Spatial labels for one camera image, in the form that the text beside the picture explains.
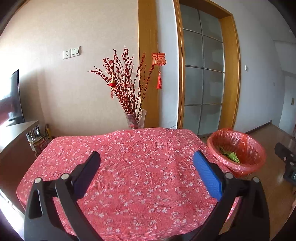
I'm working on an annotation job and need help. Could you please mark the green paw-print bag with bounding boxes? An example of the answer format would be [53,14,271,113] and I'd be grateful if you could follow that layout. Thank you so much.
[219,147,241,164]

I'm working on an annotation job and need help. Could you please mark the red-lined trash bin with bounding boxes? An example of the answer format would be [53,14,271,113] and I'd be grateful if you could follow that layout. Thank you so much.
[207,128,266,177]

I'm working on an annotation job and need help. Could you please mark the red box under cabinet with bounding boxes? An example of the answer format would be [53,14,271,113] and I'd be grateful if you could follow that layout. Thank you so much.
[32,137,50,156]

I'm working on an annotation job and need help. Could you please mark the dark wooden TV cabinet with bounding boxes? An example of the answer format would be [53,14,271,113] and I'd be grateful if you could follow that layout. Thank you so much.
[1,120,39,213]

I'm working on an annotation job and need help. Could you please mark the red floral tablecloth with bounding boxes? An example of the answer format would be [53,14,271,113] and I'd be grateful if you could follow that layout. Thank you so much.
[16,128,217,240]

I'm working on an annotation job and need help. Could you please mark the television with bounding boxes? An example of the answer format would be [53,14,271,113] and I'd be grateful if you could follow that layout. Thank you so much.
[1,70,25,126]

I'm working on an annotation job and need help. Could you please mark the glass vase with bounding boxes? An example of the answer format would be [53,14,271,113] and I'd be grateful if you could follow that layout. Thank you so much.
[125,109,147,130]

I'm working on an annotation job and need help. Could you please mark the glass panel door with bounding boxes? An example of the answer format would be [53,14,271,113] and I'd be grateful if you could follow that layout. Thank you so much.
[180,4,224,136]

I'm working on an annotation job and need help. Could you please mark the red berry branches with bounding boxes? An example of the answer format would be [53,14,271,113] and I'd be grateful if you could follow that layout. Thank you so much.
[89,47,154,115]

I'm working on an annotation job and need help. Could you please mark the red fu hanging ornament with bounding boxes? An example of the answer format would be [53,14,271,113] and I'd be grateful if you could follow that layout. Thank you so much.
[152,52,167,89]

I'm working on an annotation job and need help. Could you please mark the white wall switch plate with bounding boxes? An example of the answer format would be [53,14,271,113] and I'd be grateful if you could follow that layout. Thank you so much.
[63,46,80,60]

